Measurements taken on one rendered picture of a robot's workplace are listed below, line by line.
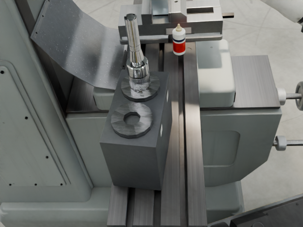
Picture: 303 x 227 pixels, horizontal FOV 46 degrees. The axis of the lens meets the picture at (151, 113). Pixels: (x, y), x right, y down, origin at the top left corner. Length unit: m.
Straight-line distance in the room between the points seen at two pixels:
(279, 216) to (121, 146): 0.71
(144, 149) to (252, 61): 0.84
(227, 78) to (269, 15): 1.84
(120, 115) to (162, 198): 0.24
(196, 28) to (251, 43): 1.57
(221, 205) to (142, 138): 1.02
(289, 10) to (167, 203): 0.60
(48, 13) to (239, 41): 1.81
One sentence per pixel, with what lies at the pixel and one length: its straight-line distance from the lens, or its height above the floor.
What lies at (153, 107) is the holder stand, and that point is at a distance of 0.78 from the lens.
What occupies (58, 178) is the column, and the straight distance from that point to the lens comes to 1.61.
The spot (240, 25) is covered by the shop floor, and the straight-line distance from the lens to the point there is 2.92.
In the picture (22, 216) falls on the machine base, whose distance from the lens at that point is 1.89.
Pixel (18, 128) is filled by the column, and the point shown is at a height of 0.76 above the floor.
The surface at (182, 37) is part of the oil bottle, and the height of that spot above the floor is 1.03.
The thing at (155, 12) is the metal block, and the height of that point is 1.05.
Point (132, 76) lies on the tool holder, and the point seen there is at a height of 1.21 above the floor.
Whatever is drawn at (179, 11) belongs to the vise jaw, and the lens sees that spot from 1.18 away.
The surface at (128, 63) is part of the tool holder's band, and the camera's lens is 0.76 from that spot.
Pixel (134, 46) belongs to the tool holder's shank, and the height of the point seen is 1.28.
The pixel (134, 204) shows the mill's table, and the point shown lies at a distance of 0.87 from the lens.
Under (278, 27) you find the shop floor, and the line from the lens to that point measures 2.95.
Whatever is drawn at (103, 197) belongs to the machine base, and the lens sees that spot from 1.76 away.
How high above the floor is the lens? 1.74
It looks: 50 degrees down
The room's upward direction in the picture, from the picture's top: 7 degrees counter-clockwise
